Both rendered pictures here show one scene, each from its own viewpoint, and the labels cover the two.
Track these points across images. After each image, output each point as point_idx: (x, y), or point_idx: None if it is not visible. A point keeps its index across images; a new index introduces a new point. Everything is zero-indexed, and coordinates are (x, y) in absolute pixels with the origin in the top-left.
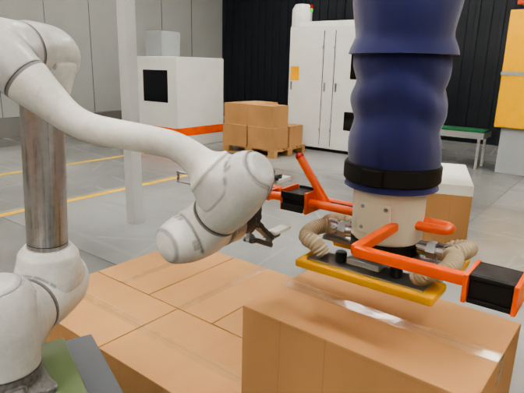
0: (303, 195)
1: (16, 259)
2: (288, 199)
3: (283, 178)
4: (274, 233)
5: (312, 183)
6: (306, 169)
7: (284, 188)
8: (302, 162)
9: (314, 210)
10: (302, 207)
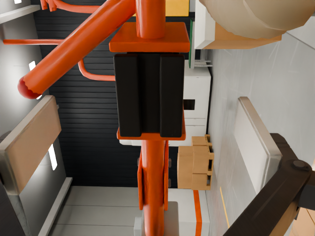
0: (116, 54)
1: None
2: (146, 113)
3: (19, 123)
4: (272, 162)
5: (90, 36)
6: (52, 59)
7: (118, 128)
8: (36, 73)
9: (185, 29)
10: (161, 55)
